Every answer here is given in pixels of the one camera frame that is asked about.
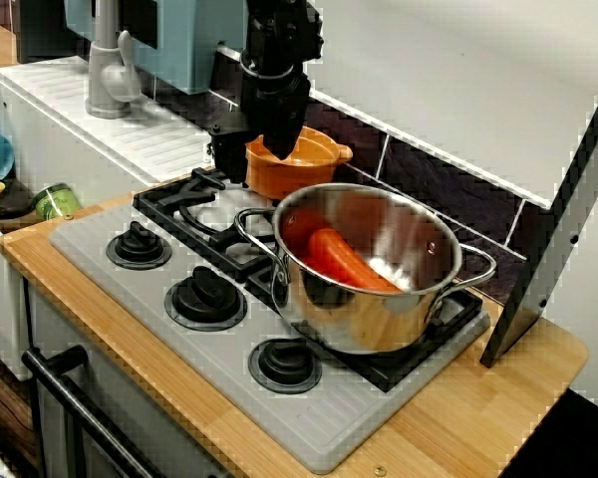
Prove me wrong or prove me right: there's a stainless steel pot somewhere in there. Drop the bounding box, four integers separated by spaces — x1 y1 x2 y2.
233 182 498 356

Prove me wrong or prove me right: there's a black lid yellow knob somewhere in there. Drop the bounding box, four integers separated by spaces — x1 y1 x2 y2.
0 179 34 219

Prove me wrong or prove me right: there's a black stove knob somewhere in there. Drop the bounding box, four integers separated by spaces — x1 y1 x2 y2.
105 221 172 271
247 338 324 395
163 265 248 333

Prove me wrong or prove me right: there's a blue toy microwave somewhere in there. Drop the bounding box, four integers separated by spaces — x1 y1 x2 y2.
63 0 248 96

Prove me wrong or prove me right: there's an orange plastic toy pot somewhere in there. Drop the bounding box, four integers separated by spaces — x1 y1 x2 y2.
243 124 354 201

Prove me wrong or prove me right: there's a white toy sink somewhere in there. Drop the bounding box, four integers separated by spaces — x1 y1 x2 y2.
0 59 215 384

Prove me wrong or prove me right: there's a dark tiled backsplash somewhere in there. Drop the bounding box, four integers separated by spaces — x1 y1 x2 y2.
144 47 554 305

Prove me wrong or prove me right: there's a red toy vegetable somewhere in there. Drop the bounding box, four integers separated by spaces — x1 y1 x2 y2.
296 251 340 285

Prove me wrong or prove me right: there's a white oven front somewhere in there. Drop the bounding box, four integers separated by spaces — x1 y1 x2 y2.
22 283 240 478

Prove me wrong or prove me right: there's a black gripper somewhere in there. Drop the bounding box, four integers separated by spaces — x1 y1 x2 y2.
207 67 311 185

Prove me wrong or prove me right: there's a green can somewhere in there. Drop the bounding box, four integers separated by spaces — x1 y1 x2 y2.
32 182 84 221

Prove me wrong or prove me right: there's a grey toy faucet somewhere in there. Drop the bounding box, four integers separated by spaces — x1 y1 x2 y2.
84 0 140 120

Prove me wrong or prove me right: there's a black side panel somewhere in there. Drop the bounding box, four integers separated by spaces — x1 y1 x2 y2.
479 64 598 369

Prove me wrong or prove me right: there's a white backsplash ledge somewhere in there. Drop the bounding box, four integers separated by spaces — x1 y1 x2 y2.
216 43 552 210

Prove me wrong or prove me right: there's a black oven door handle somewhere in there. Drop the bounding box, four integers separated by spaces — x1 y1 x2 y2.
22 344 165 478

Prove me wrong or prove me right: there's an orange toy carrot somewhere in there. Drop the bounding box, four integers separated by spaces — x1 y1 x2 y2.
307 227 404 294

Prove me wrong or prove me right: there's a grey toy stove panel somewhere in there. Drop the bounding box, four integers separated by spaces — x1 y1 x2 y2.
48 196 492 475

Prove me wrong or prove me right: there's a wooden kitchen countertop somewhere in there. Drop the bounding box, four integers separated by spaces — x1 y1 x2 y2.
0 163 590 478

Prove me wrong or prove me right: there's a black stove grate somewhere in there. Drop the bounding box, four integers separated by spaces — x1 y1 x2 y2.
132 167 483 394

